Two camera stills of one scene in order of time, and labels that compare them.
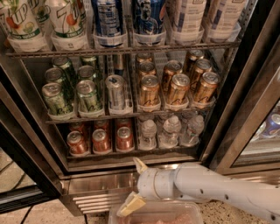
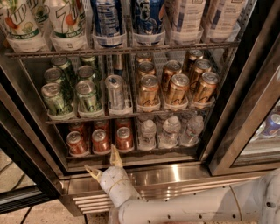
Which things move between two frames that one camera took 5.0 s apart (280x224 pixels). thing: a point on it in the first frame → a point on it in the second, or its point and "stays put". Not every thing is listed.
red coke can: (100, 142) stays put
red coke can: (123, 122) stays put
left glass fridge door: (33, 166) stays put
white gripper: (146, 182) → (111, 177)
